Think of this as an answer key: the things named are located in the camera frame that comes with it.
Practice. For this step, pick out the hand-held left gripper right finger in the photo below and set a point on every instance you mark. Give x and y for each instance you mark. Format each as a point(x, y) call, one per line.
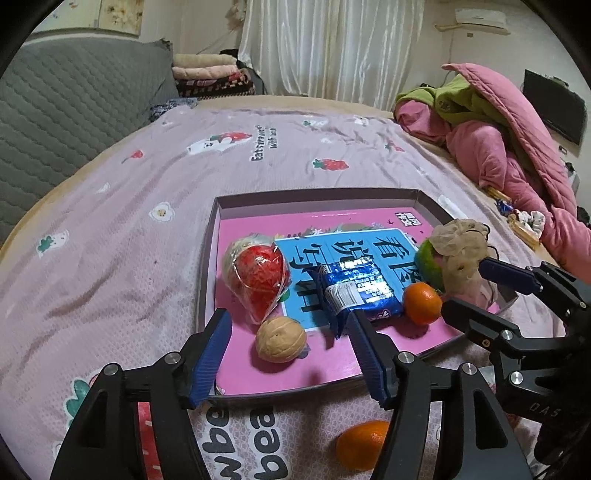
point(367, 360)

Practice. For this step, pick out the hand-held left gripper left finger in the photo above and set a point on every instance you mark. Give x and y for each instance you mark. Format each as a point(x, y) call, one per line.
point(212, 355)

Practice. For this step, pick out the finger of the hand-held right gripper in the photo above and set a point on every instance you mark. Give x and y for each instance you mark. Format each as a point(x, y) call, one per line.
point(475, 318)
point(503, 274)

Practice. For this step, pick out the orange mandarin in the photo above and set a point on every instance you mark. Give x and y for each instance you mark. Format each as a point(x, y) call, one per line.
point(420, 302)
point(358, 445)

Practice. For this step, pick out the walnut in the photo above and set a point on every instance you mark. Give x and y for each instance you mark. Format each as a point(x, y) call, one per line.
point(279, 341)

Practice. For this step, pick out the blue snack packet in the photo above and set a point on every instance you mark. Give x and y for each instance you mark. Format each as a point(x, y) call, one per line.
point(355, 288)

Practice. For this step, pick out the pink shallow box tray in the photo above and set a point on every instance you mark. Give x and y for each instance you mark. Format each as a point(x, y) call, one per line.
point(208, 277)

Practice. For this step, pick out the wafer biscuit pack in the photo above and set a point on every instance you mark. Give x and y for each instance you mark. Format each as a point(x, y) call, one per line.
point(521, 233)
point(496, 191)

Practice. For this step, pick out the white floral scrunchie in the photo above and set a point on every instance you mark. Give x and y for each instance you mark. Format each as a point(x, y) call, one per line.
point(531, 219)

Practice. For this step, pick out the blue candy wrapper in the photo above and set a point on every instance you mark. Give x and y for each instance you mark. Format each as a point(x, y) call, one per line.
point(503, 206)

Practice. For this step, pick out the red ball in clear wrap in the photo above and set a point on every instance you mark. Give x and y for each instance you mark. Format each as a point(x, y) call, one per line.
point(261, 272)

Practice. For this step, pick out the pink quilt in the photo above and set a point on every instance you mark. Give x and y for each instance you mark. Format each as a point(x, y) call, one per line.
point(485, 152)

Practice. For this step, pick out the pink strawberry print blanket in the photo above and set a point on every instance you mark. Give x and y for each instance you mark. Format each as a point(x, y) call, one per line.
point(115, 254)

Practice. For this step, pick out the black television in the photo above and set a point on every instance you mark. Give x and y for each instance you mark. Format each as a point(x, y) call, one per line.
point(554, 108)

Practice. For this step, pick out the green garment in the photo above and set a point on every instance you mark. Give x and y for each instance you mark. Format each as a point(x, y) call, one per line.
point(443, 99)

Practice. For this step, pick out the grey patterned cloth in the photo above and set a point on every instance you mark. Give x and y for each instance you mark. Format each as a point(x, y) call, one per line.
point(168, 108)

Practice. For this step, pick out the white air conditioner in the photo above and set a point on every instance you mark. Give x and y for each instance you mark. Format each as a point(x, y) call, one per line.
point(480, 18)

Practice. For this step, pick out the dark checkered folded blanket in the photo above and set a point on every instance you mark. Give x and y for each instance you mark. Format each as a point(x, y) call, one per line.
point(217, 86)

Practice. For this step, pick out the grey quilted headboard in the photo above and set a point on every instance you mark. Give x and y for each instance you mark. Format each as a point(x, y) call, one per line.
point(69, 115)

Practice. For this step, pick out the pink folded blanket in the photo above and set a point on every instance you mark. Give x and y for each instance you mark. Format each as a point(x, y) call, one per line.
point(207, 72)

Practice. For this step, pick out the white curtain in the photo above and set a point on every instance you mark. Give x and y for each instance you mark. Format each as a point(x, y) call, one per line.
point(332, 46)

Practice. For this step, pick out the beige folded blanket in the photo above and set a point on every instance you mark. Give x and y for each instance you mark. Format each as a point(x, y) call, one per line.
point(203, 60)

